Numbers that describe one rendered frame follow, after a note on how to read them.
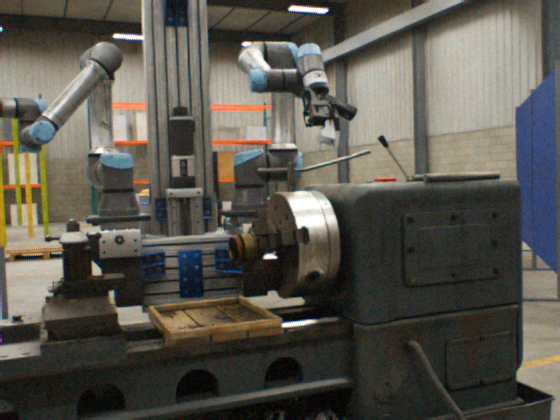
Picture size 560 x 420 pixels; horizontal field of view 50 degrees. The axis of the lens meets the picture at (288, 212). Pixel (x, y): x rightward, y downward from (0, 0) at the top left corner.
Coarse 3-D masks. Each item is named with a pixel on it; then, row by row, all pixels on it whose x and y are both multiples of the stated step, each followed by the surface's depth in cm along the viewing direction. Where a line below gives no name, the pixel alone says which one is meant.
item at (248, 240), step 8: (232, 240) 171; (240, 240) 171; (248, 240) 171; (232, 248) 175; (240, 248) 170; (248, 248) 170; (256, 248) 171; (232, 256) 174; (240, 256) 170; (248, 256) 171; (256, 256) 171
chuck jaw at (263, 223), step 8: (256, 208) 184; (264, 208) 185; (256, 216) 184; (264, 216) 182; (256, 224) 179; (264, 224) 180; (272, 224) 181; (248, 232) 179; (256, 232) 177; (264, 232) 178; (272, 232) 178
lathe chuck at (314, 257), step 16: (288, 192) 176; (304, 192) 177; (272, 208) 182; (288, 208) 170; (304, 208) 169; (320, 208) 170; (288, 224) 170; (304, 224) 166; (320, 224) 167; (320, 240) 166; (288, 256) 171; (304, 256) 164; (320, 256) 166; (288, 272) 172; (304, 272) 166; (320, 272) 168; (288, 288) 173; (304, 288) 170; (320, 288) 173
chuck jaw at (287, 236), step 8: (280, 232) 165; (288, 232) 165; (296, 232) 165; (304, 232) 165; (256, 240) 172; (264, 240) 170; (272, 240) 168; (280, 240) 166; (288, 240) 165; (296, 240) 166; (304, 240) 165; (264, 248) 170; (272, 248) 168; (280, 248) 171
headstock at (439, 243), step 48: (336, 192) 179; (384, 192) 166; (432, 192) 172; (480, 192) 178; (384, 240) 166; (432, 240) 173; (480, 240) 179; (336, 288) 179; (384, 288) 167; (432, 288) 175; (480, 288) 181
